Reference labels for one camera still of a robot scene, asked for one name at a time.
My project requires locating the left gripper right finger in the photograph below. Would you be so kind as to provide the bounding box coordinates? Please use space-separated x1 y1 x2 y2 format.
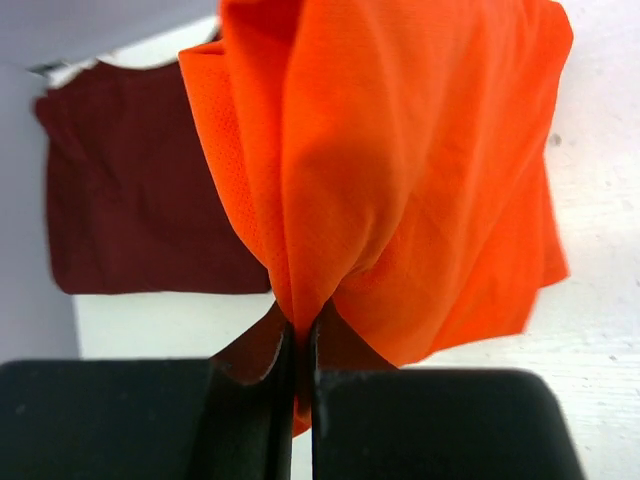
308 299 397 479

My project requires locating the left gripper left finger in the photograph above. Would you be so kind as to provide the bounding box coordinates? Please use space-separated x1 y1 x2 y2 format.
189 304 295 480

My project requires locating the folded dark red t-shirt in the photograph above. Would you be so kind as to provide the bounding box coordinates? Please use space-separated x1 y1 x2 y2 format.
34 62 270 295

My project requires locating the orange t-shirt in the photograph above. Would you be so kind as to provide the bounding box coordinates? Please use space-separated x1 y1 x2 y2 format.
177 0 575 437

